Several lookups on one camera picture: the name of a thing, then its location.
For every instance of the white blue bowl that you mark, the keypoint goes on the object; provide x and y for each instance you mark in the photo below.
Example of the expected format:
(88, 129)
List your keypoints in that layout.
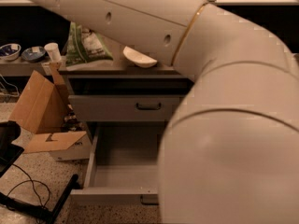
(10, 52)

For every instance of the black stand leg left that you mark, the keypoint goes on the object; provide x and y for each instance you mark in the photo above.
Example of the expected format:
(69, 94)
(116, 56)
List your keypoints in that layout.
(39, 212)

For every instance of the green jalapeno chip bag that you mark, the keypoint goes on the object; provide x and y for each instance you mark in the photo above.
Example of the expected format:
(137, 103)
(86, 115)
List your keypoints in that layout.
(85, 46)

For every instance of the low grey shelf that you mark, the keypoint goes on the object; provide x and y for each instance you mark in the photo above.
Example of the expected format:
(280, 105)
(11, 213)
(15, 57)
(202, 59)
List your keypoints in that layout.
(21, 68)

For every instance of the white paper bowl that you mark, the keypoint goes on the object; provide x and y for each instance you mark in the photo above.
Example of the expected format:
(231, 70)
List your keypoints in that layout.
(139, 59)

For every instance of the white paper cup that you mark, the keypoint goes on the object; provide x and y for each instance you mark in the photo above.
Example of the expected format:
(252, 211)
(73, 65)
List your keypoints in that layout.
(53, 51)

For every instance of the black chair seat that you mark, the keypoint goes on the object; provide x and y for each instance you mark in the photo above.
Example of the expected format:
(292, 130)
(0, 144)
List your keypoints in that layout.
(9, 132)

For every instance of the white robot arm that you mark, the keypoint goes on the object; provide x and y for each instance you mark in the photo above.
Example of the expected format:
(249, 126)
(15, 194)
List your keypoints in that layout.
(230, 154)

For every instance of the open grey lower drawer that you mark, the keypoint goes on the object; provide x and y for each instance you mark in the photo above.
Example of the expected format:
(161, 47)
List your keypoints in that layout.
(122, 167)

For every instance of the closed grey upper drawer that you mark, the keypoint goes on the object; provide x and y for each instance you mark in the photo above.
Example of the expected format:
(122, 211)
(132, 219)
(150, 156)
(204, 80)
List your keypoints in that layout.
(124, 107)

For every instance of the grey drawer cabinet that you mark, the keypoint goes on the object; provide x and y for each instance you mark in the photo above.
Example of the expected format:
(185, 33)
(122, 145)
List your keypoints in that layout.
(122, 77)

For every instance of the white cardboard box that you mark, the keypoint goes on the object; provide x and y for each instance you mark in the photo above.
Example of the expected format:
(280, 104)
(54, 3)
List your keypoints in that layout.
(61, 146)

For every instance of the open brown cardboard box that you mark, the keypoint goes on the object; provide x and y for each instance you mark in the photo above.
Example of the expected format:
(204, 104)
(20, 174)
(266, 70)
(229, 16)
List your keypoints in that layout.
(40, 108)

